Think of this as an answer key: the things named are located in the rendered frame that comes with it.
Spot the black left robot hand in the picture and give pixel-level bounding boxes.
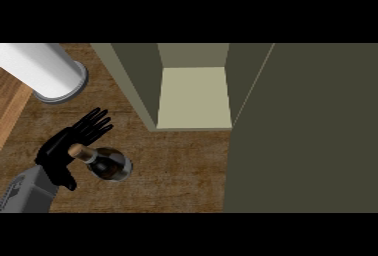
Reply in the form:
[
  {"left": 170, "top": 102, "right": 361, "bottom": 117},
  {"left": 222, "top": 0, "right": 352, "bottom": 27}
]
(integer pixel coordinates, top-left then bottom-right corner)
[{"left": 34, "top": 107, "right": 116, "bottom": 192}]

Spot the dark wine bottle with cork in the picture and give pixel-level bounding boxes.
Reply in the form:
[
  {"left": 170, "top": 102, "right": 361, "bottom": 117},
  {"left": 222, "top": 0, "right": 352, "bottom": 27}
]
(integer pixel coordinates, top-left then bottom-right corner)
[{"left": 67, "top": 143, "right": 135, "bottom": 183}]

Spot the olive green open cabinet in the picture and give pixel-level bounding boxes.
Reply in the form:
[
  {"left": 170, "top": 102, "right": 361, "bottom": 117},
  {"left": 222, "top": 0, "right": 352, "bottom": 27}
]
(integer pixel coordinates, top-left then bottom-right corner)
[{"left": 89, "top": 43, "right": 277, "bottom": 133}]

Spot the dark olive cabinet door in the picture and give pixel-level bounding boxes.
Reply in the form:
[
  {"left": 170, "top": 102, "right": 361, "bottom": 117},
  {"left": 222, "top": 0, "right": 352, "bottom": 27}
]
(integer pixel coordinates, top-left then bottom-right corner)
[{"left": 222, "top": 43, "right": 378, "bottom": 214}]

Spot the white paper towel roll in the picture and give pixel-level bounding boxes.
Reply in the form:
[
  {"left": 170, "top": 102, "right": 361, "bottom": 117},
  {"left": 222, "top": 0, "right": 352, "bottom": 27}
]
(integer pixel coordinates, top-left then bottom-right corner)
[{"left": 0, "top": 43, "right": 91, "bottom": 105}]

